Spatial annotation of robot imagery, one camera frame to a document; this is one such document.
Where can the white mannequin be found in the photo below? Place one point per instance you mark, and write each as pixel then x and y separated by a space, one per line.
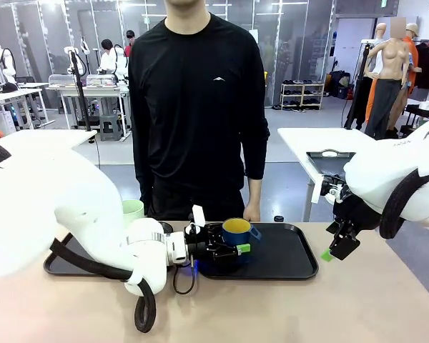
pixel 380 35

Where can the pale green plastic cup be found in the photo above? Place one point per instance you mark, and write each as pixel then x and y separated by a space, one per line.
pixel 133 212

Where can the grey plastic stool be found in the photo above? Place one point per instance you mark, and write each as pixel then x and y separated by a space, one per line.
pixel 110 128

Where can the clear plastic container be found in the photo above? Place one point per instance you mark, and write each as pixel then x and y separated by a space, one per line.
pixel 60 80
pixel 102 80

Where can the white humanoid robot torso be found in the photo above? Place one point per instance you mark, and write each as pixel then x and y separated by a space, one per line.
pixel 6 64

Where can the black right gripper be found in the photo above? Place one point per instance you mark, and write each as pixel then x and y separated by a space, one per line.
pixel 357 214

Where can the wooden shoe rack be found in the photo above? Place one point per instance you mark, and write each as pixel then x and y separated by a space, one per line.
pixel 302 94

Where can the black cap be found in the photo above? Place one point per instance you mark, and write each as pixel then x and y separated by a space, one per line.
pixel 9 88

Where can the mannequin in orange clothes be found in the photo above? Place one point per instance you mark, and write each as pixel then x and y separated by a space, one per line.
pixel 413 53

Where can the person's left forearm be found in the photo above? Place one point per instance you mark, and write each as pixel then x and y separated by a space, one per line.
pixel 256 171

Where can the white side table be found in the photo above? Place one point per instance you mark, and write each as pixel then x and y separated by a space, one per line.
pixel 57 137
pixel 296 139

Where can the black plastic serving tray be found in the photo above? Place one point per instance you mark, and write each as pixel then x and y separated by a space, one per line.
pixel 282 250
pixel 57 265

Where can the person's left hand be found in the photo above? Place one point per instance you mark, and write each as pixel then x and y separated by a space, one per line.
pixel 252 213

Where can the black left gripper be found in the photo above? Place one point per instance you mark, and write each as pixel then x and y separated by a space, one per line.
pixel 200 243

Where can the blue mug yellow inside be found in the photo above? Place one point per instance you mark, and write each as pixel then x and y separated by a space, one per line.
pixel 241 234

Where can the background person red top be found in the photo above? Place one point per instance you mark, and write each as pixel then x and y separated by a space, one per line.
pixel 129 44

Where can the beige mannequin grey trousers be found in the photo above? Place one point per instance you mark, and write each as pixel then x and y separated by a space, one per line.
pixel 391 64

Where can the person's right forearm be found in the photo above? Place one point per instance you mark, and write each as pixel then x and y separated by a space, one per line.
pixel 143 178

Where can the white background desk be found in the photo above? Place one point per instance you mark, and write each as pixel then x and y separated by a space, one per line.
pixel 10 94

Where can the background person white clothes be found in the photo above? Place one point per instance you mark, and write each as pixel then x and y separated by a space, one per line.
pixel 109 59

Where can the person in black shirt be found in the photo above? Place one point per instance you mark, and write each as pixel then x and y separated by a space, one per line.
pixel 196 107

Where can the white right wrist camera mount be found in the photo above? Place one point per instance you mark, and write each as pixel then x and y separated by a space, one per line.
pixel 331 186

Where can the white background workbench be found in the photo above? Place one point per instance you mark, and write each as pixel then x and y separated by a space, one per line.
pixel 93 91

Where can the black bags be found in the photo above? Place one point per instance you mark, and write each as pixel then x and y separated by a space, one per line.
pixel 337 84

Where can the black tripod stand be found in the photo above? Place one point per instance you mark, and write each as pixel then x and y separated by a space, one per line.
pixel 79 85
pixel 359 82

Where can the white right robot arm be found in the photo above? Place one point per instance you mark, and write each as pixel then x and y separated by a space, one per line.
pixel 372 171

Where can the small black round object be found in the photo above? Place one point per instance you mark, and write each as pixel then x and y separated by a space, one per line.
pixel 279 218

